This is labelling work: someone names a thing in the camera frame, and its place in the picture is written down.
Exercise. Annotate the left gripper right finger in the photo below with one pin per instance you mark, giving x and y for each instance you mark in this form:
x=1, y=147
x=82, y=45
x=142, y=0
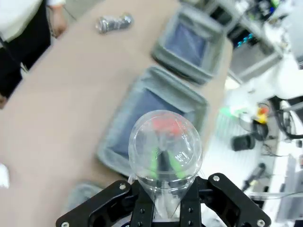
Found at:
x=236, y=201

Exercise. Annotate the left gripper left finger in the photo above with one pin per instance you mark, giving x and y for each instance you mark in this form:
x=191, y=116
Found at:
x=106, y=201

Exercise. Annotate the clear plastic cup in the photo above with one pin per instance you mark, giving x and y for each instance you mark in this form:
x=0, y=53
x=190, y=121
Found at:
x=165, y=132

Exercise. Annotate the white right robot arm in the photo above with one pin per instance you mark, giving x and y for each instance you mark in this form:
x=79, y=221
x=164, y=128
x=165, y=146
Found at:
x=272, y=78

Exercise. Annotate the person's right hand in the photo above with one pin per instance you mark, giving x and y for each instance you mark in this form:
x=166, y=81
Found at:
x=2, y=101

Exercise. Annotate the person's left hand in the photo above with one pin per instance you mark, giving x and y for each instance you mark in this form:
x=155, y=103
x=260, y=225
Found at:
x=59, y=21

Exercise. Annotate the black cylinder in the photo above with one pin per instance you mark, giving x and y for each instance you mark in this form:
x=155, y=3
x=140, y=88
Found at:
x=242, y=142

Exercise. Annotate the yellow red emergency stop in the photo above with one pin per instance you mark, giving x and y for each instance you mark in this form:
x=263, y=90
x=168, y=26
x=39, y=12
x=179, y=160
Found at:
x=263, y=114

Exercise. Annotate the grey fabric basket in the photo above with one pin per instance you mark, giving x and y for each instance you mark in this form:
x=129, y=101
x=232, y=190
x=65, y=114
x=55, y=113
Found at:
x=132, y=106
x=187, y=42

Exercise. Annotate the crumpled white tissue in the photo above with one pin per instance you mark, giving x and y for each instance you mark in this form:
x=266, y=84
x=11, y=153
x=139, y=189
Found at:
x=3, y=176

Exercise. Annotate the person in white sweater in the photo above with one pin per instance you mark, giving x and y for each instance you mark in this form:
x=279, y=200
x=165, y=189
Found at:
x=19, y=19

